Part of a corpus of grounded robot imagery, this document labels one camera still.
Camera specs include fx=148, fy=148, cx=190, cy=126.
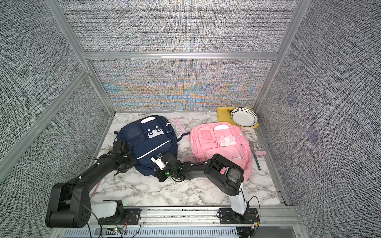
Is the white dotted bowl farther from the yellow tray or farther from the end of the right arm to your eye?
the end of the right arm

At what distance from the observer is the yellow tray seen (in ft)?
3.67

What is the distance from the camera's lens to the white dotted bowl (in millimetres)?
1118
